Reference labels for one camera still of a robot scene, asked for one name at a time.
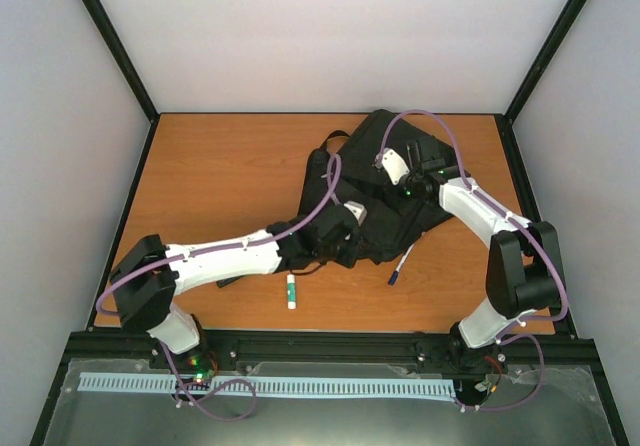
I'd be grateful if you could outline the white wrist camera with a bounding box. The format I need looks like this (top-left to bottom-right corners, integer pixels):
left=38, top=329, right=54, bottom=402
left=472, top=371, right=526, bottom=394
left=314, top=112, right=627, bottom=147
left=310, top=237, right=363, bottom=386
left=375, top=148, right=410, bottom=186
left=344, top=201, right=367, bottom=225

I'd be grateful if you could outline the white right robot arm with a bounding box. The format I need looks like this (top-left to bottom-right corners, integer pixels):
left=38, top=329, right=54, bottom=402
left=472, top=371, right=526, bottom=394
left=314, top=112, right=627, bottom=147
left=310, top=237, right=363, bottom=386
left=376, top=140, right=569, bottom=370

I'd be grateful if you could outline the green highlighter marker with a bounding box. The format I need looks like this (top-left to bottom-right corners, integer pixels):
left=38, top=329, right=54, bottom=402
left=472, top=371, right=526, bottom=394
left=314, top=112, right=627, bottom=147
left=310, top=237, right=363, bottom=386
left=216, top=276, right=243, bottom=288

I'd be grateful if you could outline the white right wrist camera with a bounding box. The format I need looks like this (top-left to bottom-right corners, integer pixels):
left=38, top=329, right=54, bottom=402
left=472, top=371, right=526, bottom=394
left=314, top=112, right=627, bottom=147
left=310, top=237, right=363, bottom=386
left=375, top=148, right=410, bottom=186

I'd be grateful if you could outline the blue capped white pen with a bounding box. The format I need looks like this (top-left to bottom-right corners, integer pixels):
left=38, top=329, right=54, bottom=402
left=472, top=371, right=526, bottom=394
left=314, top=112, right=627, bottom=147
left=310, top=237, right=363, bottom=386
left=387, top=244, right=415, bottom=285

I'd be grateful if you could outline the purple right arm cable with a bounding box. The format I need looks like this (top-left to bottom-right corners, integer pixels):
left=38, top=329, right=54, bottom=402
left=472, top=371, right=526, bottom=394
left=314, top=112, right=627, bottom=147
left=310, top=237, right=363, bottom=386
left=374, top=109, right=570, bottom=412

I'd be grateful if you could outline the light blue cable duct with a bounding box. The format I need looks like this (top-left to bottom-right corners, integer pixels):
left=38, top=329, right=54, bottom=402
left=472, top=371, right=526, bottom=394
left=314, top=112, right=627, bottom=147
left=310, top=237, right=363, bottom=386
left=77, top=372, right=455, bottom=401

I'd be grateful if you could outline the white green glue stick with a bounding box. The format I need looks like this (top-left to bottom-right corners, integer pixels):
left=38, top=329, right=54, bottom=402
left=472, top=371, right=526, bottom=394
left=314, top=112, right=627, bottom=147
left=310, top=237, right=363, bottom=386
left=286, top=274, right=297, bottom=310

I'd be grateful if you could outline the right black frame post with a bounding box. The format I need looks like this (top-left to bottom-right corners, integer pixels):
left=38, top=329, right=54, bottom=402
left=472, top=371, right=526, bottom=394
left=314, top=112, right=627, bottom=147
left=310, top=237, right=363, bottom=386
left=504, top=0, right=588, bottom=127

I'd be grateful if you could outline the black frame post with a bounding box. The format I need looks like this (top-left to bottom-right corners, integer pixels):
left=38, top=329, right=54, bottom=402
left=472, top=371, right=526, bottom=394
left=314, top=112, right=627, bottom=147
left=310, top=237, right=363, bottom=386
left=504, top=0, right=588, bottom=127
left=81, top=0, right=160, bottom=123

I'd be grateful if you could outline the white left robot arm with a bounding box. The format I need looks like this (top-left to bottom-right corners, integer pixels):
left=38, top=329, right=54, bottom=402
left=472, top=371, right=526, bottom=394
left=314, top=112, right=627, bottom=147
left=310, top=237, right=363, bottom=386
left=111, top=201, right=367, bottom=369

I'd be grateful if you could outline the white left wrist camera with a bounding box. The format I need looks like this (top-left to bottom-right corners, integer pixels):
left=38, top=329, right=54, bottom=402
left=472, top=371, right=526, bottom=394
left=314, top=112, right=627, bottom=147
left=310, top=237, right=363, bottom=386
left=344, top=201, right=367, bottom=225

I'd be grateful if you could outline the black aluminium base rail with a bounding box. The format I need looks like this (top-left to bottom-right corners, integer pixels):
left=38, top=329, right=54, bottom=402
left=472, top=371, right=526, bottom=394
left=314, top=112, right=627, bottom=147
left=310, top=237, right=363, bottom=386
left=61, top=328, right=603, bottom=379

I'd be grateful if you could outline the left black frame post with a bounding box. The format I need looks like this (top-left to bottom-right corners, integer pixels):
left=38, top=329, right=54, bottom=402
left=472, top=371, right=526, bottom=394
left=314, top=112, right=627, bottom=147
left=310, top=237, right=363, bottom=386
left=81, top=0, right=160, bottom=123

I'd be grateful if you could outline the black student backpack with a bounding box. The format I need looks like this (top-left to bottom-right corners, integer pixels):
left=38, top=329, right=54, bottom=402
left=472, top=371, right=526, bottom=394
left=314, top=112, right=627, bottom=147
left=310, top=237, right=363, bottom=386
left=297, top=109, right=456, bottom=264

